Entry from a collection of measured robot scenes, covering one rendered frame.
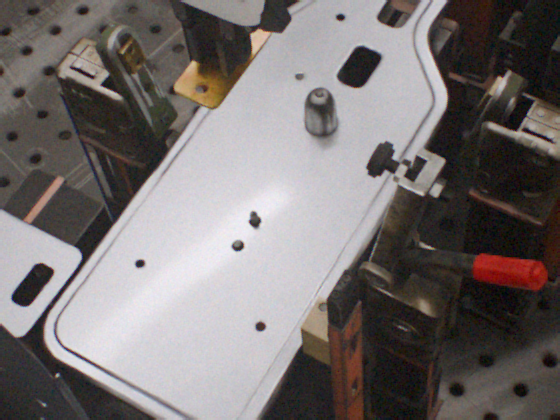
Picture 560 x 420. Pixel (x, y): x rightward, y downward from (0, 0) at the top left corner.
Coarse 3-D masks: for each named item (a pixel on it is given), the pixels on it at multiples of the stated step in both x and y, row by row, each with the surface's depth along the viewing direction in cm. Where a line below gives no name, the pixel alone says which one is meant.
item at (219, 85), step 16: (256, 32) 80; (256, 48) 80; (192, 64) 79; (208, 64) 79; (240, 64) 79; (192, 80) 79; (208, 80) 78; (224, 80) 78; (192, 96) 78; (208, 96) 78; (224, 96) 78
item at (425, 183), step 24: (384, 144) 79; (384, 168) 79; (408, 168) 79; (432, 168) 78; (408, 192) 77; (432, 192) 78; (408, 216) 80; (384, 240) 86; (408, 240) 87; (384, 264) 89
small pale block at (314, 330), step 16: (320, 304) 90; (320, 320) 89; (304, 336) 90; (320, 336) 88; (304, 352) 93; (320, 352) 91; (320, 368) 95; (320, 384) 99; (320, 400) 103; (320, 416) 107
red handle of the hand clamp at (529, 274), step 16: (416, 256) 89; (432, 256) 88; (448, 256) 87; (464, 256) 86; (480, 256) 84; (496, 256) 83; (448, 272) 87; (464, 272) 85; (480, 272) 83; (496, 272) 82; (512, 272) 81; (528, 272) 80; (544, 272) 81; (528, 288) 81
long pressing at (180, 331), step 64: (320, 0) 114; (384, 0) 113; (448, 0) 112; (256, 64) 110; (320, 64) 110; (384, 64) 109; (192, 128) 107; (256, 128) 106; (384, 128) 105; (192, 192) 103; (256, 192) 103; (320, 192) 102; (384, 192) 101; (128, 256) 100; (192, 256) 100; (256, 256) 99; (320, 256) 99; (64, 320) 98; (128, 320) 97; (192, 320) 97; (256, 320) 96; (128, 384) 94; (192, 384) 94; (256, 384) 93
